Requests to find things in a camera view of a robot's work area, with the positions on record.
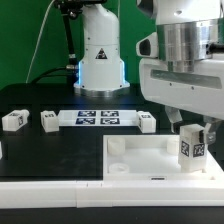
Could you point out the white marker base plate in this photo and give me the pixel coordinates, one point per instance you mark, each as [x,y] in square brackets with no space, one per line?
[97,118]

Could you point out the black camera stand pole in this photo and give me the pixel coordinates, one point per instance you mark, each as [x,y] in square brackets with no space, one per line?
[71,10]

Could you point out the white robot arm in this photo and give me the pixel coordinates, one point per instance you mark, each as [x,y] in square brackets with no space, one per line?
[182,62]

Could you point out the white square tabletop part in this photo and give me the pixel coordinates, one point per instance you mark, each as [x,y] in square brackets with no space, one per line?
[149,157]

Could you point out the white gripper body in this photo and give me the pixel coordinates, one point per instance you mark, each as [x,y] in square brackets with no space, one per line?
[200,92]

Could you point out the white L-shaped fence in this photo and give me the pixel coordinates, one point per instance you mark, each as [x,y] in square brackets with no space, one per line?
[113,193]

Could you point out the white part left edge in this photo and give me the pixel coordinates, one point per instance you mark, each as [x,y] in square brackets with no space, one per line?
[1,150]

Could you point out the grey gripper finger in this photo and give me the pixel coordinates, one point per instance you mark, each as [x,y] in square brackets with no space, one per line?
[211,126]
[175,118]

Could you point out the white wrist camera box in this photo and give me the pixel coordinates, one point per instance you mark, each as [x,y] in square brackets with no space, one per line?
[148,47]

